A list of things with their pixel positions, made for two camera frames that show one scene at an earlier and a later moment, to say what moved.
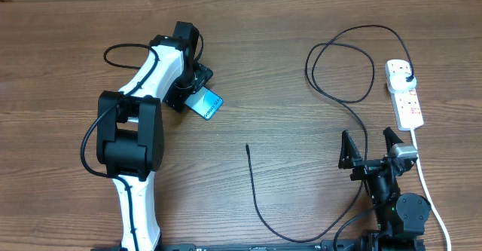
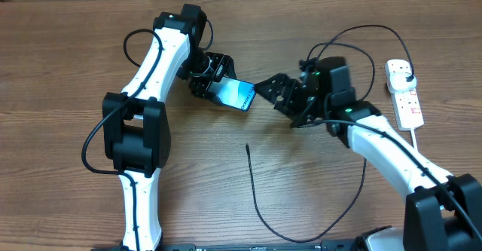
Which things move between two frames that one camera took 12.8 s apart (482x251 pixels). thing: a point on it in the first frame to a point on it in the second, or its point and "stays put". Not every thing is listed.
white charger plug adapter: (398, 82) stays put
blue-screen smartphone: (205, 102) to (234, 93)
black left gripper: (202, 73) to (200, 87)
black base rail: (366, 245) stays put
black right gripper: (349, 158) to (288, 103)
